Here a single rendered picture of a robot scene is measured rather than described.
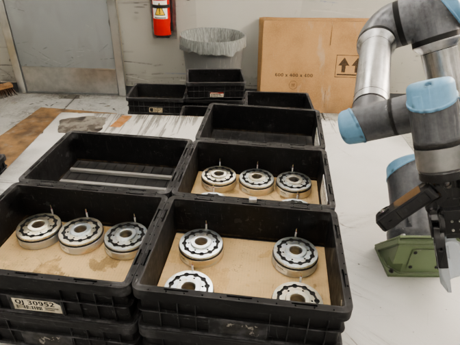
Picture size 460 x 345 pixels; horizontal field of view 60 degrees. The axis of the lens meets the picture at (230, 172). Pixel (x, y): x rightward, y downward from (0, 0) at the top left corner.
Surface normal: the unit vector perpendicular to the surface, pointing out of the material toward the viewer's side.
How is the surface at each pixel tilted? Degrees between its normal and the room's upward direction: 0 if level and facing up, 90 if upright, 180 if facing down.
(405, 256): 90
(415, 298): 0
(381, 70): 24
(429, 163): 86
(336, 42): 81
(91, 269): 0
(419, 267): 90
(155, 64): 90
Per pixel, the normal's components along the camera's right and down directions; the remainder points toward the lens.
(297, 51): 0.00, 0.37
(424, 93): -0.62, 0.22
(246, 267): 0.02, -0.85
